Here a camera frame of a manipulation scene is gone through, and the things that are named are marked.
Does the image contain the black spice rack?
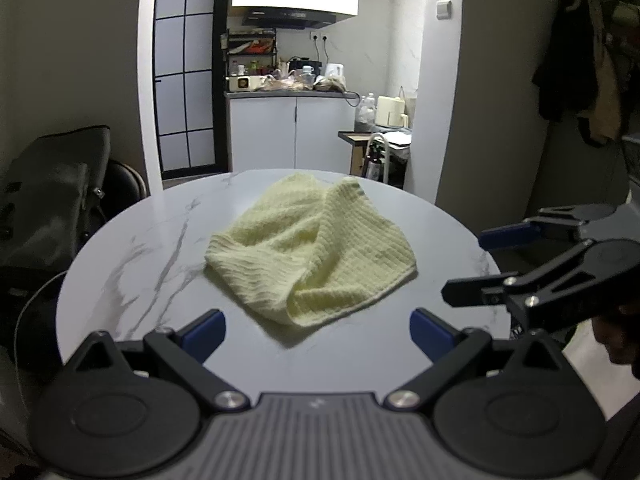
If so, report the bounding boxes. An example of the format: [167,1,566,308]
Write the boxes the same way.
[221,27,278,77]

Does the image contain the black framed glass door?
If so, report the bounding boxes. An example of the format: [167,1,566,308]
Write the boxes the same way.
[152,0,231,178]

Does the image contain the black range hood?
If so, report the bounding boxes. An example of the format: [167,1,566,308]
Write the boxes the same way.
[242,7,337,30]

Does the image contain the wooden side table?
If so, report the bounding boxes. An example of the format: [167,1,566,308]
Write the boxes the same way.
[338,130,415,176]

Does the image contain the black bag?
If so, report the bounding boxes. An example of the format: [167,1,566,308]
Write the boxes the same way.
[0,126,112,271]

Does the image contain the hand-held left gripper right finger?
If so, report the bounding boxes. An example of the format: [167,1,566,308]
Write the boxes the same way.
[384,308,577,413]

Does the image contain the clear plastic bottle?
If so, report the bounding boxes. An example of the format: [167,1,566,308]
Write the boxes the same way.
[354,92,377,132]

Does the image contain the grey kitchen counter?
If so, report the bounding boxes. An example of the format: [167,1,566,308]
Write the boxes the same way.
[224,89,361,100]

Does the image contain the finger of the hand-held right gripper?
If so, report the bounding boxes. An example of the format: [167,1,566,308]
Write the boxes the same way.
[441,240,607,333]
[477,204,623,252]

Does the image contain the pale yellow waffle towel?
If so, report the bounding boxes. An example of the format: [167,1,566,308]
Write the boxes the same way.
[204,172,418,328]

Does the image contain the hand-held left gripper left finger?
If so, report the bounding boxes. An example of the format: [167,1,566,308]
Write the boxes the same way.
[60,309,251,413]

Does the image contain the dark chair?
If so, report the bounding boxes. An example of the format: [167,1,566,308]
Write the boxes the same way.
[97,159,148,226]

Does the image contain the clear plastic bags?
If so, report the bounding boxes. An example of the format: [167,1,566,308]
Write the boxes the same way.
[265,74,313,92]

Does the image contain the cream countertop appliance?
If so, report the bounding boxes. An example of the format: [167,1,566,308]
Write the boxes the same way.
[226,75,268,92]

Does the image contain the beige hanging garment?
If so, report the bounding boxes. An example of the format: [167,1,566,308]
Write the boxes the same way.
[575,0,628,148]

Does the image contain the white tube cart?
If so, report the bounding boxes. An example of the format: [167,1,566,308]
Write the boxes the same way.
[367,132,393,183]

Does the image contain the dark hanging jacket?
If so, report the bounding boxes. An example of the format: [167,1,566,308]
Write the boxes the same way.
[531,0,601,123]

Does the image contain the white lower cabinet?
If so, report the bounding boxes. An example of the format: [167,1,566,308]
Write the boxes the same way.
[227,97,356,173]

